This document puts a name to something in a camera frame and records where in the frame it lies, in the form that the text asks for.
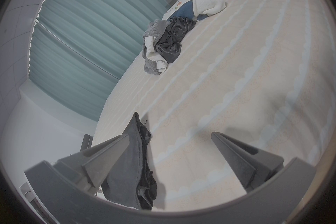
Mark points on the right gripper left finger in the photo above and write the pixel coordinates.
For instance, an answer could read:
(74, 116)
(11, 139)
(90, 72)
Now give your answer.
(102, 162)

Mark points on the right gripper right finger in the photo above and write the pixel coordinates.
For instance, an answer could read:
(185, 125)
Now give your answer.
(236, 157)

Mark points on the black T-shirt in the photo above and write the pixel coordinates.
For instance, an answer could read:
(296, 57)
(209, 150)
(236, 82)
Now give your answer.
(131, 165)

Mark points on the pile of clothes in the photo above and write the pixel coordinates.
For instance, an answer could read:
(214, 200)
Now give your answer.
(170, 34)

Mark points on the black chest of drawers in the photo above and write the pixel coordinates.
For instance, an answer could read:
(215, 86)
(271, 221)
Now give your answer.
(86, 143)

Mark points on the bed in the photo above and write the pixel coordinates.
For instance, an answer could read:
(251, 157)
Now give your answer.
(236, 73)

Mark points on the blue-green curtain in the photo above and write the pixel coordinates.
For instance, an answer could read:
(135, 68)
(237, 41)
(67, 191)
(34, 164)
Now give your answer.
(73, 78)
(99, 7)

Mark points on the white printed pillow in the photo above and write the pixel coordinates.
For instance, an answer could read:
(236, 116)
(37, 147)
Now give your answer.
(178, 5)

